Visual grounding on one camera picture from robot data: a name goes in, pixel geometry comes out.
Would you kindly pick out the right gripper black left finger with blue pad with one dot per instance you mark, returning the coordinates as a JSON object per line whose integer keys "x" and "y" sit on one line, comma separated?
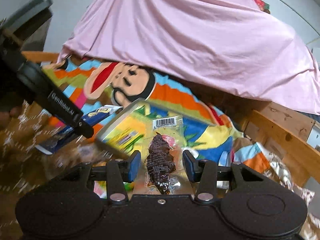
{"x": 118, "y": 172}

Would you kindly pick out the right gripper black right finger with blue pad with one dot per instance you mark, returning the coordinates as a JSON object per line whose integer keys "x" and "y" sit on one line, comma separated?
{"x": 203, "y": 172}

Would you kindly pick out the dark meat snack clear packet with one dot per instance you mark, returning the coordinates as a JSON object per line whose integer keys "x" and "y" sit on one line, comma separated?
{"x": 162, "y": 170}

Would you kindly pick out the blue snack bar packet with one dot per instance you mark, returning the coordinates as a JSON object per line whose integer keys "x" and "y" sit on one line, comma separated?
{"x": 84, "y": 128}

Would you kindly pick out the metal tray with cartoon lining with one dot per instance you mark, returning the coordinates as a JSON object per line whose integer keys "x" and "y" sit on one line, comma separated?
{"x": 134, "y": 127}

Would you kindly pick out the colourful monkey print blanket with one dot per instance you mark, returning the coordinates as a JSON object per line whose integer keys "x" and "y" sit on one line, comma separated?
{"x": 24, "y": 168}

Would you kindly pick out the pink bed sheet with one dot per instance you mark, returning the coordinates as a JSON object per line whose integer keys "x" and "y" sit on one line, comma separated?
{"x": 230, "y": 45}

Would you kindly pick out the wooden bed frame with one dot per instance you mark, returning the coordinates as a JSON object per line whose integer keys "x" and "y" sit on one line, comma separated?
{"x": 92, "y": 82}

